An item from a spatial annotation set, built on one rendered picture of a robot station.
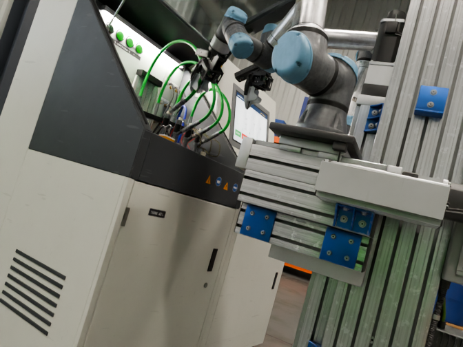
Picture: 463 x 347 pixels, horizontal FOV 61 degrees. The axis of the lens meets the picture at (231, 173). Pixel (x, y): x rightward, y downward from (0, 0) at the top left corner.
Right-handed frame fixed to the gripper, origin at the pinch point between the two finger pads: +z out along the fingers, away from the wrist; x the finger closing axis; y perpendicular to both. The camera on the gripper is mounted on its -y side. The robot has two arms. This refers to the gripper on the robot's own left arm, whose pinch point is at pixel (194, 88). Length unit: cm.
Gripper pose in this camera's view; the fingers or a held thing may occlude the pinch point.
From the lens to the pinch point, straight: 159.6
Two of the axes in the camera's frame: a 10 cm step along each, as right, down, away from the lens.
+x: 8.2, 0.5, 5.7
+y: 3.4, 7.5, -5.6
